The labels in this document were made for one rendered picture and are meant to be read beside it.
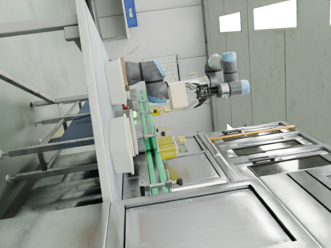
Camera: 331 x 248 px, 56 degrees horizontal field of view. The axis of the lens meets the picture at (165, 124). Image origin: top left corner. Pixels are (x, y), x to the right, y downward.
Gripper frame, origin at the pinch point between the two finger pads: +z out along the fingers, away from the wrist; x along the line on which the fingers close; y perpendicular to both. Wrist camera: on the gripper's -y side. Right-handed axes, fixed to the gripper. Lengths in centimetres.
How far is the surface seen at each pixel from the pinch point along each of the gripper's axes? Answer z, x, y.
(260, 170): -46, 48, -33
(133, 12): 10, -272, -488
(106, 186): 36, 35, 50
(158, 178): 17.5, 39.2, 4.4
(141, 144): 24.0, 20.9, -25.4
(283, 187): -19, 42, 65
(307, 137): -97, 33, -66
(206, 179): -10, 47, -21
